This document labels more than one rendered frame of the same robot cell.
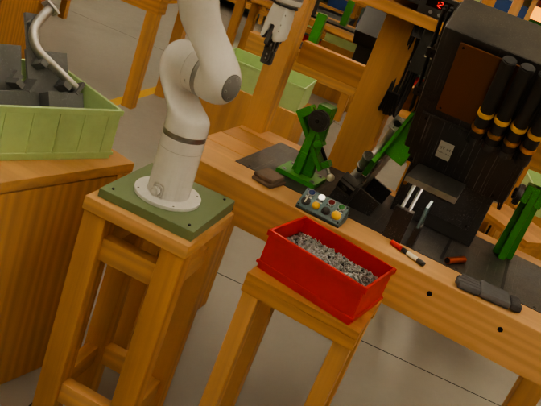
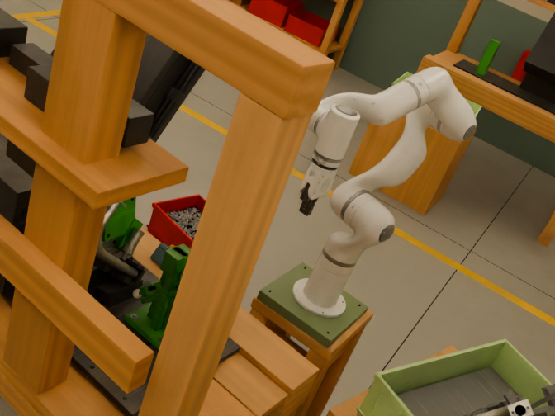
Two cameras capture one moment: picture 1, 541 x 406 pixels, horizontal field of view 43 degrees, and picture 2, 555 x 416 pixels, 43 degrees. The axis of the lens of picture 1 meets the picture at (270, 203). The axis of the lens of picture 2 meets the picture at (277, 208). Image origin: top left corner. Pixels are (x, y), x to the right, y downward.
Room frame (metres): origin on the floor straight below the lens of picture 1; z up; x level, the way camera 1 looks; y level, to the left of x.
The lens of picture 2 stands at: (3.71, 0.44, 2.26)
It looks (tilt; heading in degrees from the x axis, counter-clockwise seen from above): 29 degrees down; 192
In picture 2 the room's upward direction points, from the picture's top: 21 degrees clockwise
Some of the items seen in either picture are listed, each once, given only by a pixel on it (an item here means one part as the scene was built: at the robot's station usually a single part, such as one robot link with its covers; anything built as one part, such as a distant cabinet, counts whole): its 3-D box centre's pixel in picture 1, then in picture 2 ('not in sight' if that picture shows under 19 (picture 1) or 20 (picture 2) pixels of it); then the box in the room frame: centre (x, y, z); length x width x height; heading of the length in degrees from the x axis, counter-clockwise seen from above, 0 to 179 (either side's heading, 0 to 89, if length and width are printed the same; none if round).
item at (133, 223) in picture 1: (162, 210); (313, 309); (1.74, 0.28, 0.83); 0.32 x 0.32 x 0.04; 78
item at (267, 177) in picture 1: (269, 177); not in sight; (2.08, 0.03, 0.91); 0.10 x 0.08 x 0.03; 156
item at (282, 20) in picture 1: (280, 20); (319, 176); (1.96, 0.16, 1.41); 0.10 x 0.07 x 0.11; 164
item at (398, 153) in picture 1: (405, 140); (111, 196); (2.17, -0.33, 1.17); 0.13 x 0.12 x 0.20; 74
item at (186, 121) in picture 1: (187, 89); (360, 232); (1.75, 0.31, 1.18); 0.19 x 0.12 x 0.24; 61
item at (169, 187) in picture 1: (175, 165); (329, 277); (1.74, 0.28, 0.97); 0.19 x 0.19 x 0.18
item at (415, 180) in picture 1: (439, 177); not in sight; (2.10, -0.47, 1.11); 0.39 x 0.16 x 0.03; 164
